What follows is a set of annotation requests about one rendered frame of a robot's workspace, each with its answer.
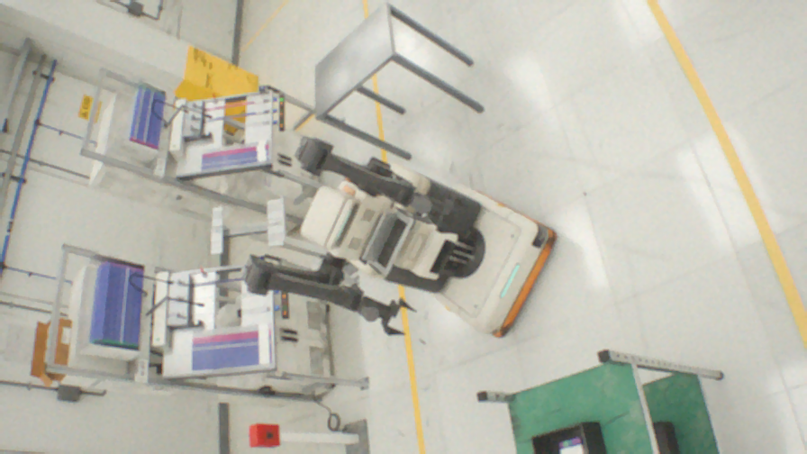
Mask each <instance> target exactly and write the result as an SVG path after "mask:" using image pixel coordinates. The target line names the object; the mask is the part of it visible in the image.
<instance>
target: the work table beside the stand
mask: <svg viewBox="0 0 807 454"><path fill-rule="evenodd" d="M391 15H392V16H393V17H394V18H396V19H397V20H399V21H400V22H402V23H404V24H406V25H407V26H409V27H410V28H412V29H413V30H415V31H416V32H418V33H419V34H420V35H422V36H424V37H425V38H427V39H428V40H430V41H432V42H433V43H435V44H436V45H438V46H439V47H441V48H442V49H444V50H445V51H446V52H448V53H449V54H451V55H452V56H454V57H455V58H457V59H459V60H460V61H462V62H463V63H465V64H466V65H468V66H469V67H470V66H471V65H473V64H474V62H473V60H472V59H471V58H470V57H469V56H467V55H466V54H464V53H463V52H461V51H460V50H458V49H456V48H455V47H454V46H452V45H451V44H449V43H448V42H446V41H444V40H443V39H442V38H441V37H439V36H438V35H436V34H435V33H433V32H431V31H430V30H428V29H427V28H425V27H424V26H422V25H421V24H419V23H417V22H416V21H415V20H414V19H412V18H411V17H409V16H408V15H406V14H404V13H403V12H401V11H400V10H398V9H397V8H395V7H394V6H392V5H390V4H389V3H387V2H384V3H383V4H382V5H381V6H380V7H379V8H377V9H376V10H375V11H374V12H373V13H372V14H371V15H370V16H369V17H368V18H367V19H366V20H365V21H364V22H363V23H361V24H360V25H359V26H358V27H357V28H356V29H355V30H354V31H353V32H351V33H350V34H349V35H348V36H347V37H346V38H345V39H344V40H343V41H341V42H340V43H339V44H338V45H337V46H336V47H335V48H334V49H333V50H332V51H331V52H329V53H328V54H327V55H326V56H325V57H324V58H323V59H322V60H321V61H320V62H319V63H317V64H316V65H315V66H314V81H315V119H316V120H318V121H320V122H323V123H326V124H328V125H330V126H332V127H334V128H336V129H338V130H341V131H343V132H345V133H348V134H350V135H352V136H354V137H356V138H359V139H361V140H363V141H365V142H368V143H370V144H372V145H374V146H377V147H378V148H380V149H382V150H386V151H388V152H390V153H392V154H394V155H395V156H398V157H400V158H402V159H405V160H410V159H411V158H412V154H411V153H409V152H407V151H405V150H401V149H399V148H397V147H395V146H394V145H392V144H390V143H388V142H385V141H382V140H380V139H378V138H377V137H375V136H372V135H370V134H368V133H366V132H363V131H361V130H359V129H357V128H355V127H353V126H351V125H349V124H346V123H344V122H342V121H340V120H338V119H335V118H333V117H331V116H329V115H328V113H329V112H330V111H331V110H332V109H334V108H335V107H336V106H337V105H338V104H340V103H341V102H342V101H343V100H345V99H346V98H347V97H348V96H349V95H351V94H352V93H353V92H354V91H356V92H358V93H360V94H362V95H364V96H366V97H368V98H370V99H372V100H374V101H376V102H378V103H380V104H382V105H383V106H385V107H387V108H389V109H391V110H393V111H395V112H397V113H399V114H401V115H403V114H405V108H403V107H401V106H400V105H399V104H396V103H394V102H392V101H390V100H388V99H386V98H384V97H383V96H381V95H379V94H377V93H375V92H373V91H371V90H369V89H367V88H366V87H364V86H362V85H363V84H364V83H365V82H367V81H368V80H369V79H370V78H371V77H372V76H374V75H375V74H376V73H377V72H378V71H379V70H381V69H382V68H383V67H384V66H386V65H387V64H388V63H389V62H391V61H393V62H394V63H396V64H398V65H399V66H401V67H403V68H405V69H407V70H409V71H410V72H412V73H413V74H414V75H416V76H418V77H420V78H422V79H423V80H425V81H427V82H429V83H430V84H432V85H434V86H435V87H437V88H438V89H440V90H442V91H443V92H445V93H447V94H448V95H451V96H452V97H454V98H455V99H457V100H459V102H461V103H463V104H465V105H467V106H468V107H470V108H472V109H473V110H475V111H476V112H478V113H482V112H483V111H484V110H485V108H484V106H483V105H481V104H480V103H478V102H477V101H475V100H474V99H472V98H470V97H469V96H467V95H465V94H463V93H462V92H460V91H459V90H457V89H456V88H455V87H453V86H451V85H449V84H448V83H446V82H444V81H443V80H441V79H440V78H438V77H436V76H434V75H432V74H431V73H430V72H429V71H427V70H425V69H424V68H421V67H420V66H418V65H416V64H415V63H413V62H411V61H410V60H408V59H407V58H405V57H404V56H402V55H400V54H399V53H397V52H395V45H394V32H393V25H392V18H391Z"/></svg>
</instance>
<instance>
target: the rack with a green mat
mask: <svg viewBox="0 0 807 454"><path fill-rule="evenodd" d="M597 356H598V359H599V362H600V363H601V364H598V365H595V366H592V367H590V368H586V369H583V370H580V371H577V372H575V373H572V374H569V375H566V376H563V377H559V378H556V379H553V380H550V381H548V382H544V383H541V384H538V385H535V386H531V387H528V388H525V389H522V390H519V391H516V392H513V393H507V392H495V391H481V392H478V393H476V396H477V401H478V402H481V403H500V404H507V405H508V411H509V415H510V421H511V426H512V436H513V440H514V446H515V450H516V454H533V450H532V446H531V441H530V436H534V435H537V434H541V433H543V432H547V431H553V430H556V429H559V428H562V427H566V426H568V425H572V424H575V423H579V422H600V425H601V429H602V433H603V440H604V444H605V448H606V451H607V454H659V453H658V449H657V443H656V439H655V435H654V432H653V428H652V424H651V423H653V422H659V421H663V422H671V423H673V425H674V427H675V428H674V430H675V434H676V439H677V440H678V442H677V443H678V447H679V450H680V453H681V454H723V453H722V450H721V444H720V441H719V437H718V434H717V431H716V427H715V424H714V420H713V418H712V412H711V408H710V406H709V402H708V399H707V395H706V393H705V390H704V386H703V381H702V377H703V378H709V379H716V380H722V379H723V377H724V375H723V373H722V372H721V371H719V370H713V369H708V368H699V367H695V366H690V365H686V364H680V363H675V362H671V361H666V360H662V359H653V358H648V357H643V356H639V355H634V354H630V353H625V352H620V351H615V350H607V349H605V350H600V351H598V352H597ZM638 368H641V369H647V370H654V371H660V372H666V373H672V375H668V376H665V377H661V378H658V379H655V380H652V381H649V382H647V383H644V384H641V382H640V378H639V372H638Z"/></svg>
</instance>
